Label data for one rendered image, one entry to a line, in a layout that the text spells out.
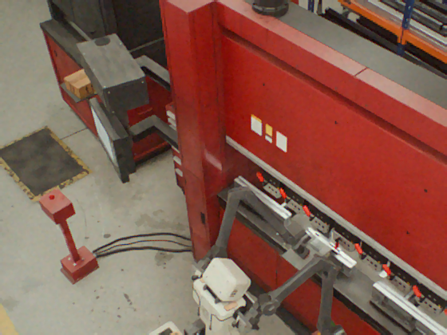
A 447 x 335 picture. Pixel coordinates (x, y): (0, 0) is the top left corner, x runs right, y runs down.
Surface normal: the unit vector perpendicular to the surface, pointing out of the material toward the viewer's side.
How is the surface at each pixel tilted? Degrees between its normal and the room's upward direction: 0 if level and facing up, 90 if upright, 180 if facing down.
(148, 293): 0
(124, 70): 0
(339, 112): 90
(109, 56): 0
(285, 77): 90
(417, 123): 90
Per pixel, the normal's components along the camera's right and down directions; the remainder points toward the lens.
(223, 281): -0.58, -0.13
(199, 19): 0.69, 0.53
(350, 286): 0.00, -0.68
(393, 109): -0.72, 0.50
